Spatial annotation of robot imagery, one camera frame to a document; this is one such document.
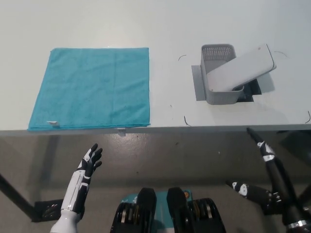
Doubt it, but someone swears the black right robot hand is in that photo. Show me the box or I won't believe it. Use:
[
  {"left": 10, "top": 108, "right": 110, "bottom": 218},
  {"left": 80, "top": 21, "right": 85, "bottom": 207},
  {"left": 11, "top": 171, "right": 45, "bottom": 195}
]
[{"left": 225, "top": 127, "right": 309, "bottom": 226}]

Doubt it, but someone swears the white and black left hand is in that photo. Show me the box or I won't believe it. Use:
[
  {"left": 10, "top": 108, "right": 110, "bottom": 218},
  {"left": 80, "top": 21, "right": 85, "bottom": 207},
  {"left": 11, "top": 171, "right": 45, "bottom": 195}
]
[{"left": 60, "top": 143, "right": 104, "bottom": 216}]

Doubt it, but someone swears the white rectangular box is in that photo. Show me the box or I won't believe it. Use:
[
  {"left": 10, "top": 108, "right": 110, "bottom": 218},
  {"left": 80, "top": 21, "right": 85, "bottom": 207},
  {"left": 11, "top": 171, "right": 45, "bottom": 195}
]
[{"left": 206, "top": 43, "right": 277, "bottom": 92}]

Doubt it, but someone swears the small grey perforated container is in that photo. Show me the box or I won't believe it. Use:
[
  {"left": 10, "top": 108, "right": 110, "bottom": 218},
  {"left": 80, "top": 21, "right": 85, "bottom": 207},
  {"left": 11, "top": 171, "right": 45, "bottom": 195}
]
[{"left": 200, "top": 44, "right": 245, "bottom": 105}]

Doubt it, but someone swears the black table foot plate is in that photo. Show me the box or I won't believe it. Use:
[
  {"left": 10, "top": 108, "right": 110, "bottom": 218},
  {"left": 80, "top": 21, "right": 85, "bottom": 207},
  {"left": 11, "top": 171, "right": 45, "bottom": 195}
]
[
  {"left": 261, "top": 191, "right": 285, "bottom": 216},
  {"left": 31, "top": 199, "right": 64, "bottom": 223}
]

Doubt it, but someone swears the teal microfibre cloth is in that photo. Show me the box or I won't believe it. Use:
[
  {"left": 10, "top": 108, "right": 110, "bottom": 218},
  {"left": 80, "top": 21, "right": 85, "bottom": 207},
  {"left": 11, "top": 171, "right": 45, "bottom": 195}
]
[{"left": 27, "top": 47, "right": 151, "bottom": 132}]

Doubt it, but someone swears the grey flat sheet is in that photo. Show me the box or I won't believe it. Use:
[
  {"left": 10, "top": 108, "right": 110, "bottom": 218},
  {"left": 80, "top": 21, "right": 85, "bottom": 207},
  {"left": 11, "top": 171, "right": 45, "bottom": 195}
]
[{"left": 191, "top": 65, "right": 207, "bottom": 101}]

